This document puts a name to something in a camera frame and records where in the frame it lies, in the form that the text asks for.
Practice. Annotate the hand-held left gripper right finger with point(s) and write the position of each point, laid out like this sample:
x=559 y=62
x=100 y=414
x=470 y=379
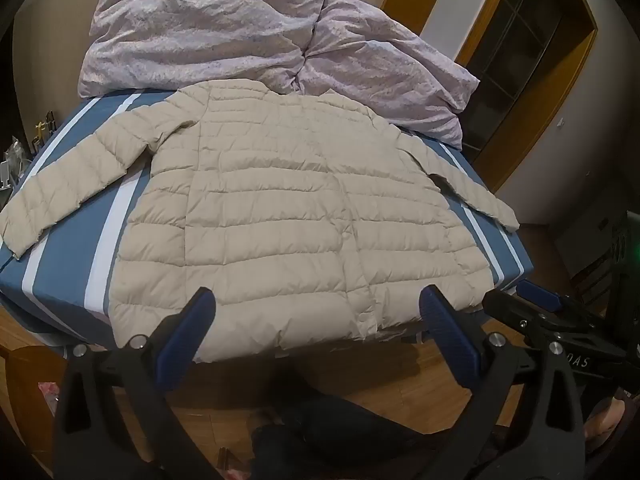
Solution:
x=447 y=332

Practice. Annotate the beige puffer jacket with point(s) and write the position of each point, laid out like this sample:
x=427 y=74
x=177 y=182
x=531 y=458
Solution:
x=300 y=210

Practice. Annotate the brass bedside ornament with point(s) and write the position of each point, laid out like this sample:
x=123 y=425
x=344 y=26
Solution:
x=42 y=130

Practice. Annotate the wooden framed door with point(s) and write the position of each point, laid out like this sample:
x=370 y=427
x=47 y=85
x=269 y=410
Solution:
x=582 y=45

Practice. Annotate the pink item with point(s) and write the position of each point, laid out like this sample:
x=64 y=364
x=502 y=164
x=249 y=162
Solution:
x=49 y=394

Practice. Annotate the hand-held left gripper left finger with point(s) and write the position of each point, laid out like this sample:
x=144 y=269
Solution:
x=186 y=324

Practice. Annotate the blue white striped bed sheet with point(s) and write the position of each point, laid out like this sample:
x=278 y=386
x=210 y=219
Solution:
x=75 y=260

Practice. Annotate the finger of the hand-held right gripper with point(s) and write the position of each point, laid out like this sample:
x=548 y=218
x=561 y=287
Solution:
x=542 y=296
x=520 y=317

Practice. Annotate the dark glass panel door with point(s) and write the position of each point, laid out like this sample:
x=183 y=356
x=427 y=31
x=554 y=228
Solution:
x=520 y=50

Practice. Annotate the person's right hand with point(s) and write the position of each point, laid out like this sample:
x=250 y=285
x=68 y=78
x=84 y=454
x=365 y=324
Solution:
x=602 y=422

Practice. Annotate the lilac floral quilt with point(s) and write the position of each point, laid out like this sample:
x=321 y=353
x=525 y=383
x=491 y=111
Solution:
x=210 y=30

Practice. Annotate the clear plastic bedside item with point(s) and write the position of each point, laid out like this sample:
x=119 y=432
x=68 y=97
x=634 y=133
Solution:
x=11 y=157

